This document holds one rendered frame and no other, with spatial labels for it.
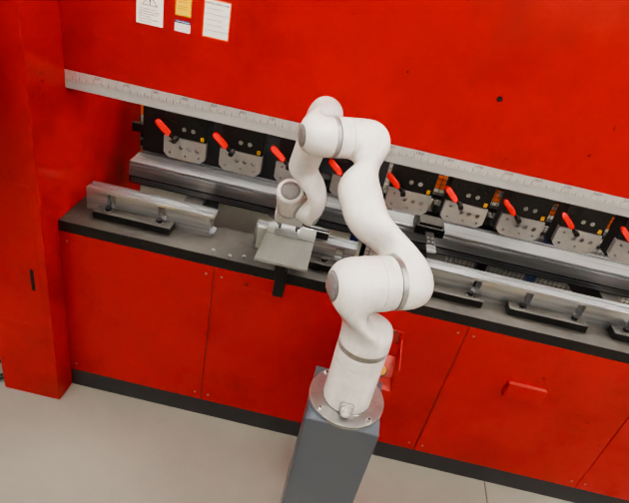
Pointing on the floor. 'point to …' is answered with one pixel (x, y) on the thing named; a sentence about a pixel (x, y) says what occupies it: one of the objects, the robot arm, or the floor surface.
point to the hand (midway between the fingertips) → (289, 225)
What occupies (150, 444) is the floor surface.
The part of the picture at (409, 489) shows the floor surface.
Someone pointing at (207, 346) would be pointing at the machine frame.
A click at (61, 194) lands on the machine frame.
